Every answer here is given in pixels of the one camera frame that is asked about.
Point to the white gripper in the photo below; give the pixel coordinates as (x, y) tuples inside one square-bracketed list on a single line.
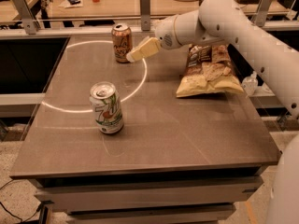
[(163, 34)]

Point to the orange LaCroix soda can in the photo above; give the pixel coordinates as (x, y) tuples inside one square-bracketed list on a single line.
[(122, 41)]

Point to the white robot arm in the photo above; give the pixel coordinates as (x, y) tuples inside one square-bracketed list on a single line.
[(276, 63)]

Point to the white green 7up can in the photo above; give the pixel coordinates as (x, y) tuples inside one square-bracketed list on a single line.
[(106, 106)]

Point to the yellow brown chip bag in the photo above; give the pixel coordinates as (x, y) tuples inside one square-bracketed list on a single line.
[(208, 70)]

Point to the clear plastic sanitizer bottle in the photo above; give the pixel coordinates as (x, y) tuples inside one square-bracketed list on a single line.
[(250, 84)]

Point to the grey table drawer base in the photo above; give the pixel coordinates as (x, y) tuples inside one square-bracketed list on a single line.
[(158, 199)]

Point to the middle grey metal bracket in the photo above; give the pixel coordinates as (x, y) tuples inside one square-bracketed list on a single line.
[(145, 14)]

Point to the grey metal bracket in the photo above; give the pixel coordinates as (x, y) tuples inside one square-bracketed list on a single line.
[(145, 14), (29, 22), (259, 18)]

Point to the left grey metal bracket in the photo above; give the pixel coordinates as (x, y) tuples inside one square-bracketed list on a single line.
[(29, 22)]

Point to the right grey metal bracket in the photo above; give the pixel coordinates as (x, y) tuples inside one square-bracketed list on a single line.
[(259, 18)]

